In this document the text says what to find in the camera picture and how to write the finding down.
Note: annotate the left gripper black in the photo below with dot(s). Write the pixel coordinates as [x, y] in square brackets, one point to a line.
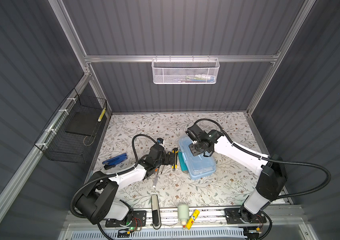
[166, 161]

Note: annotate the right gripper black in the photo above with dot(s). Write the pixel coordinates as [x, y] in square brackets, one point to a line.
[193, 152]

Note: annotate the light blue plastic tool box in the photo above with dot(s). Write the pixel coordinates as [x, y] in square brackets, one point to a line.
[198, 166]

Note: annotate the teal handled tool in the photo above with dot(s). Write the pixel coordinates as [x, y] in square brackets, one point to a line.
[182, 163]

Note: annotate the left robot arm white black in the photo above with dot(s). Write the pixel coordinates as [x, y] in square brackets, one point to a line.
[95, 200]

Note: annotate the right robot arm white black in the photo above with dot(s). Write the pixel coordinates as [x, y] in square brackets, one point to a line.
[271, 171]

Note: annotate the white plastic bottle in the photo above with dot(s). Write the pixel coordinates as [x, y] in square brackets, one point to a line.
[183, 214]

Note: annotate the yellow glue tube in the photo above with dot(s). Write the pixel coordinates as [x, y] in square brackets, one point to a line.
[192, 219]

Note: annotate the black silver flat device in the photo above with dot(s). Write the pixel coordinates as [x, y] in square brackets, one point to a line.
[156, 214]

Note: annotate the yellow tube in black basket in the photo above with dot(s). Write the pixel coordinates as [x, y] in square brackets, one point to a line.
[101, 114]

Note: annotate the black pad in basket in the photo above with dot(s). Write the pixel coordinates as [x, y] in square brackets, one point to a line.
[83, 124]

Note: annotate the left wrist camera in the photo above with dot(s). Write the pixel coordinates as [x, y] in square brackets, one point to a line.
[160, 141]

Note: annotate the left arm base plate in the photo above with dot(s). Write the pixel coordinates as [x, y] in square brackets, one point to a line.
[132, 219]

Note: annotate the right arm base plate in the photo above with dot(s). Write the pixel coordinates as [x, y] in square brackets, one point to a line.
[241, 216]

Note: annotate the white wire mesh basket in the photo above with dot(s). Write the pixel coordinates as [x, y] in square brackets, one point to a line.
[189, 71]

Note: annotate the black wire mesh basket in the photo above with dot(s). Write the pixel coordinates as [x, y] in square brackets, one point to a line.
[57, 145]

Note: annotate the white perforated cable tray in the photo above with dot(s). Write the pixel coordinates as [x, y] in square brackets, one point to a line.
[178, 234]

